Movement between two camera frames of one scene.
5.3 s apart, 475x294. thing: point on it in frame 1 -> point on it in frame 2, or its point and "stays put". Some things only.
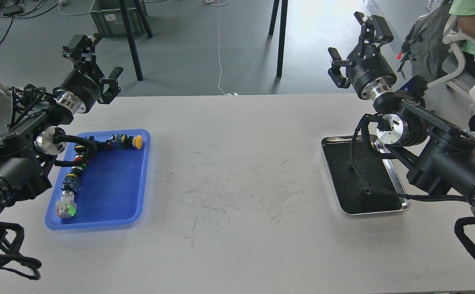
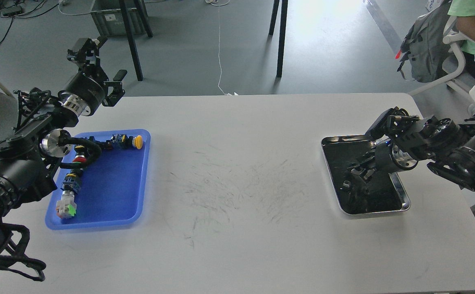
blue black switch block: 71,182 stays put
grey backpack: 422,48 stays put
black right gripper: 371,74 -> 357,188
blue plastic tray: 114,188 stays put
